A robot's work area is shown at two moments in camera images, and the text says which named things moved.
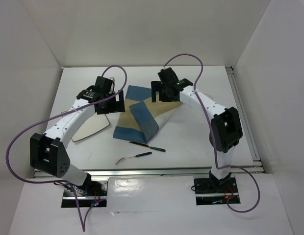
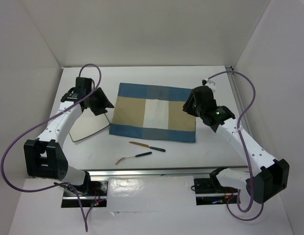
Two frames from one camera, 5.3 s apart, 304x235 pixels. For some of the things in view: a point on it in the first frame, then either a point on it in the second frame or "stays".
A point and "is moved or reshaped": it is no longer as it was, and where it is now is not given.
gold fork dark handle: (145, 153) stays
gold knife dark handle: (160, 149) stays
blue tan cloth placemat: (139, 123) is moved or reshaped
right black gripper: (157, 86) -> (187, 105)
